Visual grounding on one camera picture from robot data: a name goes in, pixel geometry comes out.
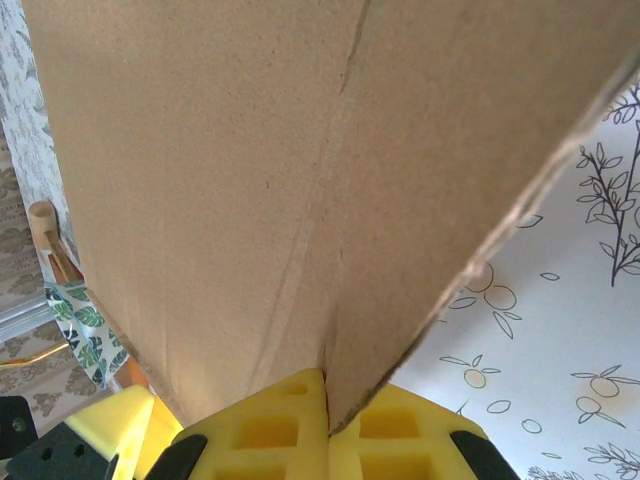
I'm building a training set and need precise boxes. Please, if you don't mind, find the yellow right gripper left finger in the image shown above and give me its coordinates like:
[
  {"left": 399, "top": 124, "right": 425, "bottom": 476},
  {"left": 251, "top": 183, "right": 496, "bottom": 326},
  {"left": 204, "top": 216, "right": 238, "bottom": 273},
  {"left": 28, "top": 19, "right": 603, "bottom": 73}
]
[{"left": 159, "top": 367, "right": 332, "bottom": 480}]

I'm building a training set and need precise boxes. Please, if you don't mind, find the leaf print cup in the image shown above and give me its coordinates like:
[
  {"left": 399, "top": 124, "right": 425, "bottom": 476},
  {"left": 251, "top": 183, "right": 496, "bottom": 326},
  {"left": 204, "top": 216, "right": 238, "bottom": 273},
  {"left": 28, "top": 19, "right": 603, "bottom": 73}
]
[{"left": 43, "top": 280, "right": 132, "bottom": 392}]

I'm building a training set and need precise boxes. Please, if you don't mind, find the aluminium frame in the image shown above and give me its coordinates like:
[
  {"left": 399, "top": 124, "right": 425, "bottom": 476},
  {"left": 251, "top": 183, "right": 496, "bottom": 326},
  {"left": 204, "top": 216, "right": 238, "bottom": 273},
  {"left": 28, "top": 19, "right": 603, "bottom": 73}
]
[{"left": 0, "top": 292, "right": 57, "bottom": 342}]

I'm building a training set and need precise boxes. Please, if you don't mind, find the small wooden mallet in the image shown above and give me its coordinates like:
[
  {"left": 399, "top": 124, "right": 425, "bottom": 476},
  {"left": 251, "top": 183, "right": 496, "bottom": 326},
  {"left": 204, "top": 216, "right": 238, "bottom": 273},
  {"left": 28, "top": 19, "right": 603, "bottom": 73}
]
[{"left": 27, "top": 199, "right": 84, "bottom": 284}]

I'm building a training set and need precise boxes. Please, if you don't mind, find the gold wire glass rack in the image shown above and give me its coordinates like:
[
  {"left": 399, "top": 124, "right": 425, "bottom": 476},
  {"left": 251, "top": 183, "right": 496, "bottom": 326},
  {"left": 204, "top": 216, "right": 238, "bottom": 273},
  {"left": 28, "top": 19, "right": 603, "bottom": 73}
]
[{"left": 0, "top": 339, "right": 71, "bottom": 374}]

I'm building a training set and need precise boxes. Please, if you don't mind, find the brown cardboard box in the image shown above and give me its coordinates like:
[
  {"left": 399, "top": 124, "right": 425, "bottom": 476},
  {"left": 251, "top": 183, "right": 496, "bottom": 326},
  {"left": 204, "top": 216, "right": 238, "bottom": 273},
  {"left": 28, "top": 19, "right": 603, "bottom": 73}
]
[{"left": 22, "top": 0, "right": 640, "bottom": 436}]

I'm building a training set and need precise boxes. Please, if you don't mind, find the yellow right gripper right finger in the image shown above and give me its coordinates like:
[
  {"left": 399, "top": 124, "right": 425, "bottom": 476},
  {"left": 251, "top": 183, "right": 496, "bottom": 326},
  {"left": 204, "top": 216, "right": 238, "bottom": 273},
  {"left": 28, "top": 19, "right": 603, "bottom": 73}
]
[{"left": 327, "top": 382, "right": 516, "bottom": 480}]

